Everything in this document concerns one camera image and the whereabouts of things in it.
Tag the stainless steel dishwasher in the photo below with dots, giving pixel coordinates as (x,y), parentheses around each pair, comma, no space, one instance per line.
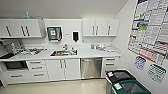
(91,68)

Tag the white drawer stack beside dishwasher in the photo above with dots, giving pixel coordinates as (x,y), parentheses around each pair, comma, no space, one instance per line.
(110,65)

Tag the small bottle with blue label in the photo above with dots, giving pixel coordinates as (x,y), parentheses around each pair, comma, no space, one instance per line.
(92,46)

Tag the black soap dispenser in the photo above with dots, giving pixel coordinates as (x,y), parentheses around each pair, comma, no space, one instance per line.
(75,36)

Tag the chrome sink faucet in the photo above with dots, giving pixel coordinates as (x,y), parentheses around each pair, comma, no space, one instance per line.
(65,47)

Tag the stainless steel sink basin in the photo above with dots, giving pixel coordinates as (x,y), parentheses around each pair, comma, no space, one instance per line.
(64,53)

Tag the white dish cloth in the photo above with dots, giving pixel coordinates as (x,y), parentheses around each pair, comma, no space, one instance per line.
(110,50)

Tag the steel paper towel dispenser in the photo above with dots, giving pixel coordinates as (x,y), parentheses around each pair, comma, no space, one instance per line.
(54,34)

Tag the white drawer stack beside microwave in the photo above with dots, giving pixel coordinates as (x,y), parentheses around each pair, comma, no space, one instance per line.
(37,70)

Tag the grey bin with green lid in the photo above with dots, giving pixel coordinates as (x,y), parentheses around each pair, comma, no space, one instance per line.
(131,88)

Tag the light blue bottle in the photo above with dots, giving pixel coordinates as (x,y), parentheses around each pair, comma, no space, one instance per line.
(28,15)

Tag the black built-in microwave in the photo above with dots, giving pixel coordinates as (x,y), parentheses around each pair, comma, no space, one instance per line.
(15,65)

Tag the small round-print wall poster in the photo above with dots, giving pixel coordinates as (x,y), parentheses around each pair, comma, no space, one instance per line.
(140,62)
(156,72)

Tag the white double-door wall cabinet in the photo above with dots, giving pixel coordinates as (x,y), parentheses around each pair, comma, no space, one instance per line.
(21,28)

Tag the large colourful wall poster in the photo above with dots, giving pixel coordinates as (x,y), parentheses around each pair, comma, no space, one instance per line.
(150,30)

